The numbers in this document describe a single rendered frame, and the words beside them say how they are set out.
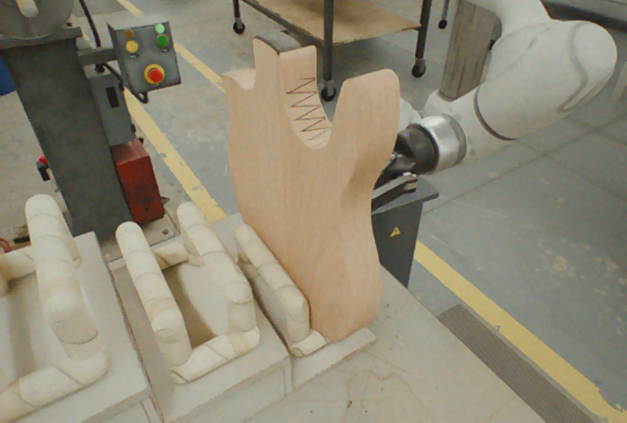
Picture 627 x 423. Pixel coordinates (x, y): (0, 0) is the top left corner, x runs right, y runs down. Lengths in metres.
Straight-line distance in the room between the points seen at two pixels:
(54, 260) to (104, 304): 0.11
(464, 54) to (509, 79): 0.56
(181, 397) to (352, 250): 0.26
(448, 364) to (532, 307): 1.43
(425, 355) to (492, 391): 0.10
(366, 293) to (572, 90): 0.36
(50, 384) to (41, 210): 0.18
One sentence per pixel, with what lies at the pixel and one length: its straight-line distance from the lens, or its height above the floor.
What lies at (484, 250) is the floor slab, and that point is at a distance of 2.30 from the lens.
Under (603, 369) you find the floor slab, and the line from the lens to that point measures 2.07.
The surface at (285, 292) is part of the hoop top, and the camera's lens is 0.62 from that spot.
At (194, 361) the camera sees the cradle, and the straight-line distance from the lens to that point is 0.57.
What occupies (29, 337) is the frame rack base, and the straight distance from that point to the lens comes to 0.60.
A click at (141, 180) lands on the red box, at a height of 0.52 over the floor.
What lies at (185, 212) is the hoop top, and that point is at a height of 1.13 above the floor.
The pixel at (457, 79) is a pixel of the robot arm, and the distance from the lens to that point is 1.25.
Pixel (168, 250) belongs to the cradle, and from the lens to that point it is 0.70.
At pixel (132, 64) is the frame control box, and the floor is 1.02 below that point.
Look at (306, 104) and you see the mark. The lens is 0.50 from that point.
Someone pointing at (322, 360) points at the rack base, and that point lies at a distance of 0.69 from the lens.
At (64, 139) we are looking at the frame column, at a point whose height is 0.75.
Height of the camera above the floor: 1.53
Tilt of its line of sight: 37 degrees down
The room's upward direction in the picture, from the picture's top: straight up
